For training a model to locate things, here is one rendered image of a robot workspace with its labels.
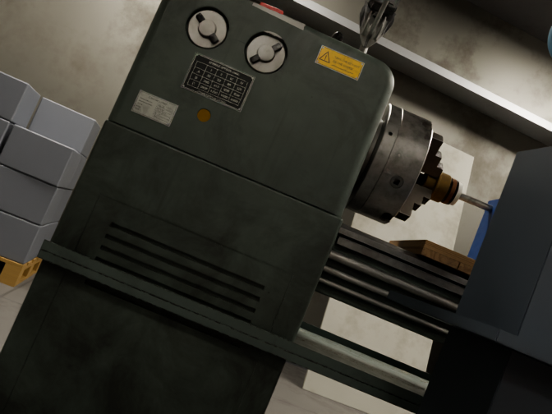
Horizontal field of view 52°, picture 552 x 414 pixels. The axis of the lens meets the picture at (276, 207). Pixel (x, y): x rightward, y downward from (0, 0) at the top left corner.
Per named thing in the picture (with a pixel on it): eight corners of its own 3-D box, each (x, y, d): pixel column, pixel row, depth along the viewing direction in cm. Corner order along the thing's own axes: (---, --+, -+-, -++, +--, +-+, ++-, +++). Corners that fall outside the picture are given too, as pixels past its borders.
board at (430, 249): (420, 254, 140) (426, 239, 140) (384, 252, 176) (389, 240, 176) (531, 301, 141) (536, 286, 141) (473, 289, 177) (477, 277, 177)
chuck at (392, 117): (359, 196, 141) (401, 86, 147) (334, 214, 172) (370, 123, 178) (371, 201, 141) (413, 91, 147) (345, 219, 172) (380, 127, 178)
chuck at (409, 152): (371, 201, 141) (414, 91, 147) (345, 219, 172) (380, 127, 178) (405, 215, 141) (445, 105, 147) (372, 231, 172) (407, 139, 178)
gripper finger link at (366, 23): (356, 35, 143) (370, 3, 144) (351, 43, 149) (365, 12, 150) (367, 40, 144) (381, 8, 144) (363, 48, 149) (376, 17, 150)
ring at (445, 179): (434, 163, 155) (465, 176, 156) (424, 167, 165) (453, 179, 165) (421, 194, 155) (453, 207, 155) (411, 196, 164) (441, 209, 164)
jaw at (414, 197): (390, 181, 160) (379, 217, 155) (397, 173, 156) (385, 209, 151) (425, 196, 161) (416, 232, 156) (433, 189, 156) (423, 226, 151)
